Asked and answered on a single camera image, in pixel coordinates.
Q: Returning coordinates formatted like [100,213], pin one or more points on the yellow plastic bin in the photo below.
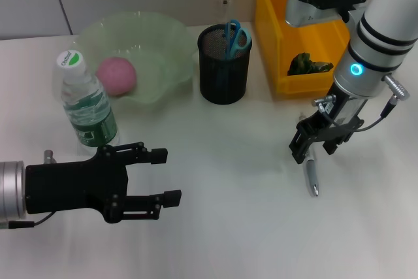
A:
[271,14]

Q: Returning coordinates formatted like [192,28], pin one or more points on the blue scissors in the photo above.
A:
[233,40]

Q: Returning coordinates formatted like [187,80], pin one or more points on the clear plastic ruler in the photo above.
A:
[225,9]

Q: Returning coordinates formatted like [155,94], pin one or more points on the pink peach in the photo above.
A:
[117,76]

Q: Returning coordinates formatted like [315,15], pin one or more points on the green plastic wrapper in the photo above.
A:
[307,65]

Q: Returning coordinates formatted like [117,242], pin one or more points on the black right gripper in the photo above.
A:
[343,119]

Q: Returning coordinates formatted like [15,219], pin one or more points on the grey ballpoint pen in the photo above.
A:
[311,174]

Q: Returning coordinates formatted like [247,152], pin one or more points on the clear green-label water bottle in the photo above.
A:
[88,115]

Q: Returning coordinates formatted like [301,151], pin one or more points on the translucent green fruit plate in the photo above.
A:
[147,40]

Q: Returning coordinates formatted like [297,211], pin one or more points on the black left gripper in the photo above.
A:
[75,187]

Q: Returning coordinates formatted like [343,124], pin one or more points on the black mesh pen holder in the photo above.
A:
[225,86]

